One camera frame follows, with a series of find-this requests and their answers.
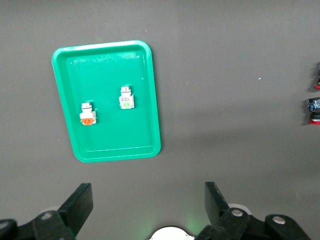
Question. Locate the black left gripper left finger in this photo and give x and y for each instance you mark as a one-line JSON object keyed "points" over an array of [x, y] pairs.
{"points": [[75, 207]]}

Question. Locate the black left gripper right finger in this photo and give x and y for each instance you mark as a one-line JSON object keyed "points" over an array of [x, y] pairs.
{"points": [[217, 207]]}

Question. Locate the white button switch orange tab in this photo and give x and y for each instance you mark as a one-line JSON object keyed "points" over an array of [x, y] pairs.
{"points": [[87, 113]]}

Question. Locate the white button switch green tab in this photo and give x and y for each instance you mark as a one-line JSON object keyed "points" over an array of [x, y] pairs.
{"points": [[126, 100]]}

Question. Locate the green plastic tray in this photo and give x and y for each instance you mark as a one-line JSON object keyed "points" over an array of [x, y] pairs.
{"points": [[110, 132]]}

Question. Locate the red button black switch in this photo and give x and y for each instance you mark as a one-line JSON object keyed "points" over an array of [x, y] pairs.
{"points": [[318, 77], [314, 111]]}

